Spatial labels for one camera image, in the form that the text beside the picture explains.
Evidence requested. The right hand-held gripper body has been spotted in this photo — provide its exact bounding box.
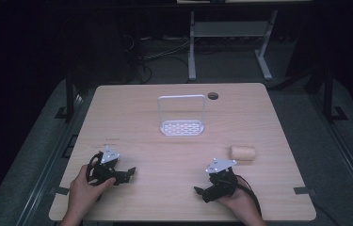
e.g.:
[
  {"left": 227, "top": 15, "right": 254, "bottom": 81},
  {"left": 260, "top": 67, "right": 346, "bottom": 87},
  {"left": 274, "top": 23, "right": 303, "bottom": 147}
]
[{"left": 204, "top": 157, "right": 238, "bottom": 200}]

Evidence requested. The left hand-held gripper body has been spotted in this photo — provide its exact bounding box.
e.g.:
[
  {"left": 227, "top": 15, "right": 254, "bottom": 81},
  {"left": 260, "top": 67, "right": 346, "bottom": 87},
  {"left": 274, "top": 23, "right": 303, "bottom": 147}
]
[{"left": 87, "top": 145, "right": 128, "bottom": 186}]

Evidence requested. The person's right hand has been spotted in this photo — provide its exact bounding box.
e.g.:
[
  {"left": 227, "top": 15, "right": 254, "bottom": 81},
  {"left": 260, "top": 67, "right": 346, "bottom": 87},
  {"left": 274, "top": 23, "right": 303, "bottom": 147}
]
[{"left": 215, "top": 184, "right": 261, "bottom": 219}]

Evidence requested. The person's left hand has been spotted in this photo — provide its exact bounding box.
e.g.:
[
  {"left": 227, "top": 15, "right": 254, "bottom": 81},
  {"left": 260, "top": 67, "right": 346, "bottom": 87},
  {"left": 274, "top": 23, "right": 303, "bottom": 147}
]
[{"left": 68, "top": 164, "right": 117, "bottom": 218}]

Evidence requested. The beige cylindrical roll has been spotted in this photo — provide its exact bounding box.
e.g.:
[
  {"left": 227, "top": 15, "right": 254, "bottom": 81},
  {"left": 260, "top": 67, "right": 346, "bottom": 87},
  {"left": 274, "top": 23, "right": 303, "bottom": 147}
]
[{"left": 229, "top": 144, "right": 257, "bottom": 162}]

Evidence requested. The grey tape strip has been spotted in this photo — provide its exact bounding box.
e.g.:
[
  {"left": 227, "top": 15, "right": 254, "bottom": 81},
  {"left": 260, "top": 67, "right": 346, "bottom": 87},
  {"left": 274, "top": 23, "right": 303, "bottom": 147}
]
[
  {"left": 49, "top": 186, "right": 71, "bottom": 196},
  {"left": 293, "top": 186, "right": 317, "bottom": 196}
]

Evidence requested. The black metal stand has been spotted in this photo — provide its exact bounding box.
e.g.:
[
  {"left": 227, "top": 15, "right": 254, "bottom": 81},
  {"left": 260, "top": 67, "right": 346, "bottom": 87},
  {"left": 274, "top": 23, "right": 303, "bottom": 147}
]
[
  {"left": 320, "top": 67, "right": 349, "bottom": 124},
  {"left": 54, "top": 70, "right": 83, "bottom": 122}
]

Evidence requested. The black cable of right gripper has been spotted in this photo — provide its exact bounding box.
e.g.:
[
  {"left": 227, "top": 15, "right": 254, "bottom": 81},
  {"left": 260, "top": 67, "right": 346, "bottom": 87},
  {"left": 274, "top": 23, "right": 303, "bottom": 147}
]
[{"left": 235, "top": 174, "right": 263, "bottom": 218}]

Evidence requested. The white wire drain rack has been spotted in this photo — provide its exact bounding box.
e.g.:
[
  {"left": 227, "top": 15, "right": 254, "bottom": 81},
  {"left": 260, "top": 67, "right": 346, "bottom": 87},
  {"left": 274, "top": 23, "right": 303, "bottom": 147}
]
[{"left": 157, "top": 94, "right": 206, "bottom": 137}]

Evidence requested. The bundle of floor cables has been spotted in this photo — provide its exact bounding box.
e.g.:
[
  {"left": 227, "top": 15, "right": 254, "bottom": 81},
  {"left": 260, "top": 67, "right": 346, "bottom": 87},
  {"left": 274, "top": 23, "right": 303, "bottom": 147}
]
[{"left": 120, "top": 33, "right": 194, "bottom": 85}]

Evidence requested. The white metal desk frame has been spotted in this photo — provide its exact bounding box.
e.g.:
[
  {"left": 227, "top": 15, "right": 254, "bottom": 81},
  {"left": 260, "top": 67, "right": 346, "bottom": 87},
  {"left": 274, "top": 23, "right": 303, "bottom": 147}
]
[{"left": 187, "top": 8, "right": 280, "bottom": 82}]

